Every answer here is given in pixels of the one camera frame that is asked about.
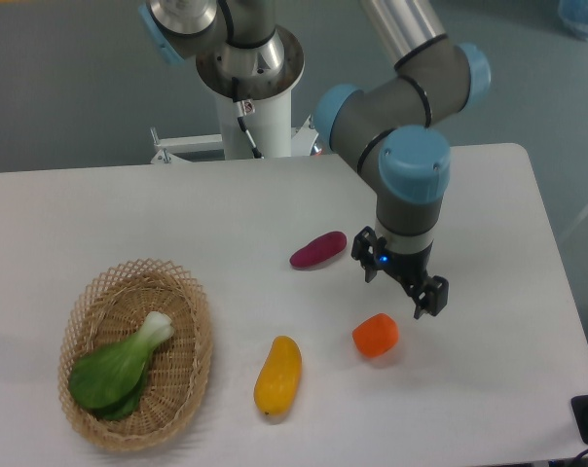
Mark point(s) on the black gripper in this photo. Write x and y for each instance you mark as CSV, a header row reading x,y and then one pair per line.
x,y
430,293

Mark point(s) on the orange toy fruit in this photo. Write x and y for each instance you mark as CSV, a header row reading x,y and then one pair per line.
x,y
376,336

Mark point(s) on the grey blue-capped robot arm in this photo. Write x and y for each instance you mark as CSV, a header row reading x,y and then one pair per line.
x,y
386,135

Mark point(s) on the purple toy sweet potato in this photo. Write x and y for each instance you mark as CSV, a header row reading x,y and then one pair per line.
x,y
319,250

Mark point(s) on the yellow toy mango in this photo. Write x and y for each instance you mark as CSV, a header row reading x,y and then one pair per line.
x,y
277,384

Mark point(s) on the woven wicker basket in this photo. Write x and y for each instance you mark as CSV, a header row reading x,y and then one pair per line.
x,y
112,307

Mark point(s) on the green toy bok choy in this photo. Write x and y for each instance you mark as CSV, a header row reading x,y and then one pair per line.
x,y
109,382

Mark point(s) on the blue plastic bag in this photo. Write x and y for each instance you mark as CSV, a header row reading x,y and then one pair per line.
x,y
574,15

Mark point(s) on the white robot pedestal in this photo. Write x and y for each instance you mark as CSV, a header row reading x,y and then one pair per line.
x,y
252,95

